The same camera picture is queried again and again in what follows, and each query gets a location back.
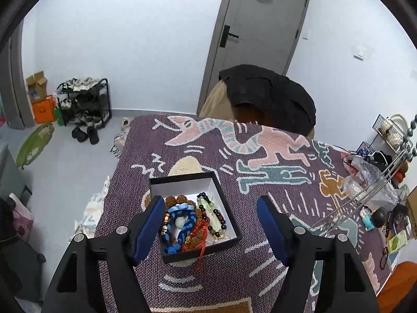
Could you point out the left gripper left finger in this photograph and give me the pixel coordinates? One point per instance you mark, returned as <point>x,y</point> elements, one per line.
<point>76,284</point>

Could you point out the black wire wall basket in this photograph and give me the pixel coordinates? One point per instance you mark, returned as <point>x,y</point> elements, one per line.
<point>392,130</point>

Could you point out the black shoe rack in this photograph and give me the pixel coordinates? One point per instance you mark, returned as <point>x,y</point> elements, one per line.
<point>82,101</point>

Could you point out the grey door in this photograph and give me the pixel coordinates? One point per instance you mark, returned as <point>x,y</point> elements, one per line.
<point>268,33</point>

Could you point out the black door handle lock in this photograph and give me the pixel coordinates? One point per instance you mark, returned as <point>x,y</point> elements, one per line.
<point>225,35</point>

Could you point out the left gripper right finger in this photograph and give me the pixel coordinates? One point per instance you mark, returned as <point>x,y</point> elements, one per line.
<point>344,286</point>

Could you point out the black jacket on chair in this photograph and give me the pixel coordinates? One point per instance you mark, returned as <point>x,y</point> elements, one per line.
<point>260,95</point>

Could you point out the patterned cloth on floor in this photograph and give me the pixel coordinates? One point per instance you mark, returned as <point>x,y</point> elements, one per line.
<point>92,213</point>

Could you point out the black-haired boy figurine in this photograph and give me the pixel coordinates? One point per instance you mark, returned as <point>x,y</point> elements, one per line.
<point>373,219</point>

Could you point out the orange box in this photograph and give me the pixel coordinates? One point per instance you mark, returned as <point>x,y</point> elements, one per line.
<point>43,111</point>

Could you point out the green leaf floor mat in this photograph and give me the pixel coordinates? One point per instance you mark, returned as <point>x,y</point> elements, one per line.
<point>35,144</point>

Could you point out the clear plastic bag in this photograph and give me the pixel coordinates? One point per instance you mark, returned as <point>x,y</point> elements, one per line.
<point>367,186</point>

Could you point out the black jewelry box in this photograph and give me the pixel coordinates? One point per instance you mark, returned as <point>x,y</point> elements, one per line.
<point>197,220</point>

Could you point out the pair of black slippers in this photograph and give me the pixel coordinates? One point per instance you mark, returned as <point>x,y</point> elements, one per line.
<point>81,136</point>

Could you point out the tan chair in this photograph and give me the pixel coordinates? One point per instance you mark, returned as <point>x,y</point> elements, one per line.
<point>218,106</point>

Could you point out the white light switch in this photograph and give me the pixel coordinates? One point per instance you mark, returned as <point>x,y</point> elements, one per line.
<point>359,53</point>

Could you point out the cardboard box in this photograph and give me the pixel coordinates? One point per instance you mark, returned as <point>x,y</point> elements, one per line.
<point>37,87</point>

